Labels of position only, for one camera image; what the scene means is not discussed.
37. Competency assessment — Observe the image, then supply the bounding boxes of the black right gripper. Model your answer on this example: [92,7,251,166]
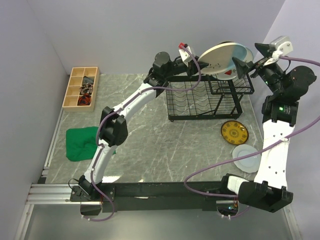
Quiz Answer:
[231,42,285,96]

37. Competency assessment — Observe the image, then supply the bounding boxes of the beige and blue plate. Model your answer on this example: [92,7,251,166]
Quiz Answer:
[198,41,247,75]

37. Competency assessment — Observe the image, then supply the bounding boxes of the watermelon pattern white plate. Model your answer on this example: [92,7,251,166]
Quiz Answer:
[214,45,254,80]

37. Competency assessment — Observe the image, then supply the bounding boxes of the pale blue scalloped plate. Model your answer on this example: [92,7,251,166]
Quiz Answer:
[231,144,263,173]

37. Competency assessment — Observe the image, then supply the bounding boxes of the black ceramic plate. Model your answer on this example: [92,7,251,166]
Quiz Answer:
[219,41,234,44]

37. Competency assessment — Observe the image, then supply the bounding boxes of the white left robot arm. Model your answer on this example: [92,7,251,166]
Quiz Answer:
[78,51,208,201]

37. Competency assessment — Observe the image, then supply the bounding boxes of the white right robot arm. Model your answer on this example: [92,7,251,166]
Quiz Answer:
[219,40,317,213]

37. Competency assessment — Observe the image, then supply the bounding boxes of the yellow patterned glass plate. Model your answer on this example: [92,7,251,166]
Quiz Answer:
[220,120,249,146]

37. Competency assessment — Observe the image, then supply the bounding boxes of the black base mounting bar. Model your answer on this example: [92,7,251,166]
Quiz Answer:
[70,181,241,218]

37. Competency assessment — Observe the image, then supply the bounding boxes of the wooden compartment box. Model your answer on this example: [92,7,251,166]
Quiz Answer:
[62,66,100,113]

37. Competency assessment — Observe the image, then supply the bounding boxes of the green cloth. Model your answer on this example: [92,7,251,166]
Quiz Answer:
[65,126,117,163]

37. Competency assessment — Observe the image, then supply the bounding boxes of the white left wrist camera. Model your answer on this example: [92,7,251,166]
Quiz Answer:
[178,42,196,67]

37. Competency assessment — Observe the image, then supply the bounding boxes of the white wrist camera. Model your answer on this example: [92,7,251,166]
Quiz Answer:
[178,42,196,67]
[263,35,293,66]

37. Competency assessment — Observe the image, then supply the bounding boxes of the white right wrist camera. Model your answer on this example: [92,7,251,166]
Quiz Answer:
[263,35,293,66]

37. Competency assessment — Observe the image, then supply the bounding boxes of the black wire dish rack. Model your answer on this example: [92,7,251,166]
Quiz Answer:
[166,75,254,122]

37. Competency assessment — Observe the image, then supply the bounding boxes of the tangled cables in box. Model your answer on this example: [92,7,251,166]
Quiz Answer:
[77,76,95,107]

